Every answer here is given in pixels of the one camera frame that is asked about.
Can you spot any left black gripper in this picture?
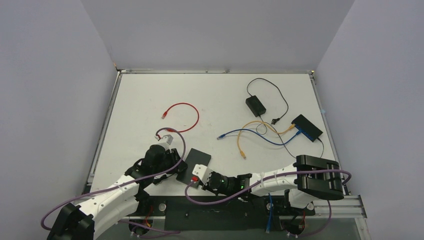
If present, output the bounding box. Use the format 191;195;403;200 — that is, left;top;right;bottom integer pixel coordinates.
153;148;188;176

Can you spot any blue ethernet cable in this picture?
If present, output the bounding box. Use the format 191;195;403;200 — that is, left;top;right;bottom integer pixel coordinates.
216;128;302;147
264;192;275;233

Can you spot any yellow ethernet cable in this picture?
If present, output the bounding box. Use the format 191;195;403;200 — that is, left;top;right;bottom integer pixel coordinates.
236;120;296;160

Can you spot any black power adapter with cord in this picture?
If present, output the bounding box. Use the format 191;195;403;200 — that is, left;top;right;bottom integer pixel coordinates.
245;78;325;159

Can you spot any black network switch small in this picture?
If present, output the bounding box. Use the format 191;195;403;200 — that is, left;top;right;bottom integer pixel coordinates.
291;114;323;142

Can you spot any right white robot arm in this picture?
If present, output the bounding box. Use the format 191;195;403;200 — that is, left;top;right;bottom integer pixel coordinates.
192;155;344;214

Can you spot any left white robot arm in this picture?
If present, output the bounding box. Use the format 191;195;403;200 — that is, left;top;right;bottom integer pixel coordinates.
47;143;188;240

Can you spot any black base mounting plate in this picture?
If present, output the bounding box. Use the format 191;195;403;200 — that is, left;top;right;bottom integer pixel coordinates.
130;195;316;231

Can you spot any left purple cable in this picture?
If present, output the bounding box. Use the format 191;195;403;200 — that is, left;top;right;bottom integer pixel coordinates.
40;127;187;231

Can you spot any purple cable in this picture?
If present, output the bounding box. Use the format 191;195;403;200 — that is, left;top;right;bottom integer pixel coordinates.
184;169;353;206
40;127;187;231

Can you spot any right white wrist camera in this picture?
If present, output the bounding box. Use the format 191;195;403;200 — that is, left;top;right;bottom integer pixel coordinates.
192;164;213;187

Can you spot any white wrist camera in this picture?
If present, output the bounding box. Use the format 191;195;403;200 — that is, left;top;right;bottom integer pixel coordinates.
161;134;174;145
192;164;213;187

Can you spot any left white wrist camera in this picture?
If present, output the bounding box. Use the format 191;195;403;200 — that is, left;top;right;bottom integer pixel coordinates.
161;134;174;145

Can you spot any red ethernet cable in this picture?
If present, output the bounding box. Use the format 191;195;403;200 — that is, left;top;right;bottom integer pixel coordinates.
160;102;200;134

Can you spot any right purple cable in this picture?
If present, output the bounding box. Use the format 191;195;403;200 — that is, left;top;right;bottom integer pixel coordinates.
184;169;353;206

